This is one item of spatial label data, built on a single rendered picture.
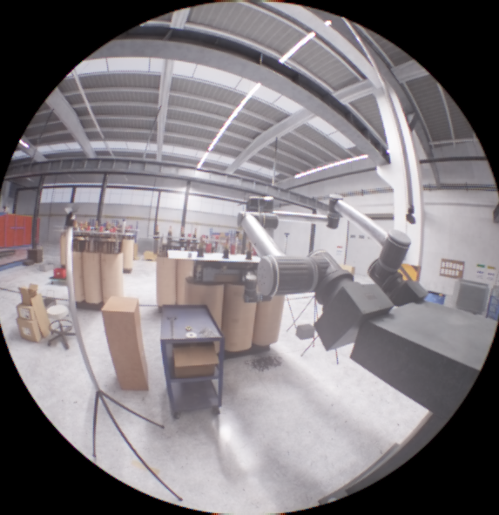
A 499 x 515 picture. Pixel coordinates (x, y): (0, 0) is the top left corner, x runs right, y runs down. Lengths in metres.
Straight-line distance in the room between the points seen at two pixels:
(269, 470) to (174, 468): 0.67
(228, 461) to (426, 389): 1.36
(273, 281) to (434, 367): 0.73
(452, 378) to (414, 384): 0.14
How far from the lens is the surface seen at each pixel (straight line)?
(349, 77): 10.65
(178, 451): 1.70
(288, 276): 0.82
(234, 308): 2.08
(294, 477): 1.67
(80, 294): 4.05
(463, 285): 8.79
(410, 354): 0.72
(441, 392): 0.74
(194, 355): 1.27
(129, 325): 1.66
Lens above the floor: 1.55
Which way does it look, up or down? 5 degrees down
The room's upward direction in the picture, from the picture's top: 6 degrees clockwise
